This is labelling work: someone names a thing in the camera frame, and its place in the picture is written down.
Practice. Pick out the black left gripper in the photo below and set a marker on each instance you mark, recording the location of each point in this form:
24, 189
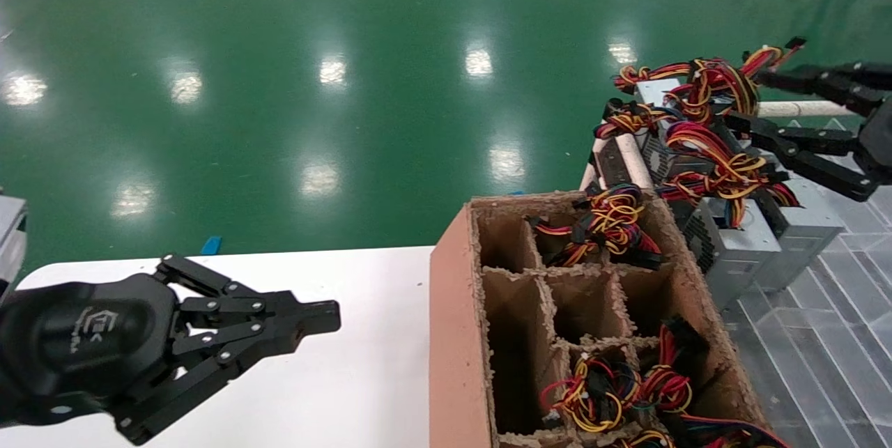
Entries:
83, 343

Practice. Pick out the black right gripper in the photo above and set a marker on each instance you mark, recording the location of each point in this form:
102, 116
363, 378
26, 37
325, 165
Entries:
881, 145

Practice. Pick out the long white rack pipe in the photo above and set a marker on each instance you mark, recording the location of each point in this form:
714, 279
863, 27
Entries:
801, 109

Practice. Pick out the blue tape piece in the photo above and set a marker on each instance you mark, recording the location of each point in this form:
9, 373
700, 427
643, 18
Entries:
212, 245

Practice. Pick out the short white rack pipe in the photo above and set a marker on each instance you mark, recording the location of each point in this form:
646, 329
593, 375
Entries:
591, 176
635, 162

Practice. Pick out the brown divided cardboard box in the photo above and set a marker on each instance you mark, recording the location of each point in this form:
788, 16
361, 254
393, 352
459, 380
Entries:
456, 336

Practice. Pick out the black roller track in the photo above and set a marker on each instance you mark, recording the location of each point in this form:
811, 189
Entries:
613, 164

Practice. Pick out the clear plastic rack panel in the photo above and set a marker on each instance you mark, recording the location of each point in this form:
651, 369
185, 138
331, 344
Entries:
822, 364

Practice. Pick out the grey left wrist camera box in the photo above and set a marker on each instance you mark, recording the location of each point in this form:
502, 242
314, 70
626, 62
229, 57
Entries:
10, 239

